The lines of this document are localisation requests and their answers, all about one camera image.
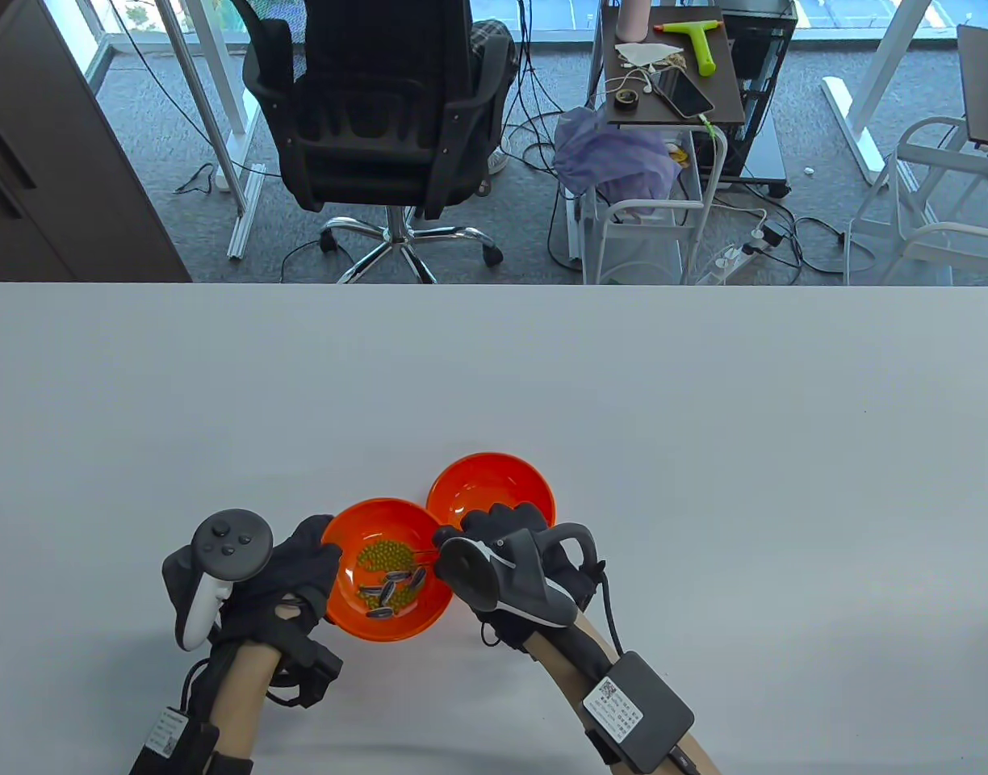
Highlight white trolley cart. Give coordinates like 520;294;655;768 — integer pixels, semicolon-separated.
579;121;729;285

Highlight orange plastic bowl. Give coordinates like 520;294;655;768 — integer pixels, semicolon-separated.
426;452;557;538
320;497;454;643

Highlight white earphones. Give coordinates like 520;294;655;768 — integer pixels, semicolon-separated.
603;69;664;96

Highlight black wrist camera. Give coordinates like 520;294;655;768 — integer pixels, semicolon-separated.
280;626;343;710

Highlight dark grey board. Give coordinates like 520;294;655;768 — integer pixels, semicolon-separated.
956;23;988;150

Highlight black cable bundle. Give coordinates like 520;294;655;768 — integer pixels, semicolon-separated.
502;0;571;174

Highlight black smartphone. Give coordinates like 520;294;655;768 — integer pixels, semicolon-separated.
651;69;715;119

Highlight purple cloth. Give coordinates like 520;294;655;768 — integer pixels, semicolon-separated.
553;105;682;217

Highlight person's right hand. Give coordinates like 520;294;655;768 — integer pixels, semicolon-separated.
432;502;608;647

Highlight white power strip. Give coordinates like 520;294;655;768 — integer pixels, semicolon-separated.
694;228;773;285

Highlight dark brown cabinet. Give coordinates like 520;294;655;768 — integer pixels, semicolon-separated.
0;0;193;283

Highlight green squeegee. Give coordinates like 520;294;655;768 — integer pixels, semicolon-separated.
654;19;722;78

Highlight white desk leg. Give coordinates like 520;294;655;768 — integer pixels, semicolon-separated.
821;0;935;186
157;0;267;261

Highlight white chair frame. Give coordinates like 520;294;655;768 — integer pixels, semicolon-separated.
843;115;988;285

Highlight person's left forearm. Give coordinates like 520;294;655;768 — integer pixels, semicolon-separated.
199;638;285;775

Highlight white face mask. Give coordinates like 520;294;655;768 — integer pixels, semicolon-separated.
614;42;687;69

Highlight black equipment rack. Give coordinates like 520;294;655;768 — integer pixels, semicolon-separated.
716;0;800;199

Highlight black office chair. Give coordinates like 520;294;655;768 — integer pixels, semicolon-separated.
242;0;521;285

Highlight black wrist sensor box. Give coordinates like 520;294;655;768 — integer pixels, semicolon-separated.
129;706;220;775
583;652;695;773

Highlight grey and white hand controller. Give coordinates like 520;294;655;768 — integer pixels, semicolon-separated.
437;523;600;630
174;509;274;652

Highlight dark brown side table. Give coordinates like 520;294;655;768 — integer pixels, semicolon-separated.
591;0;747;130

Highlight person's left hand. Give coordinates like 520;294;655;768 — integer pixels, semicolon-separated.
163;515;343;647

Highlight pile of green beans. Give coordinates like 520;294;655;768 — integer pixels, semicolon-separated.
355;539;418;610

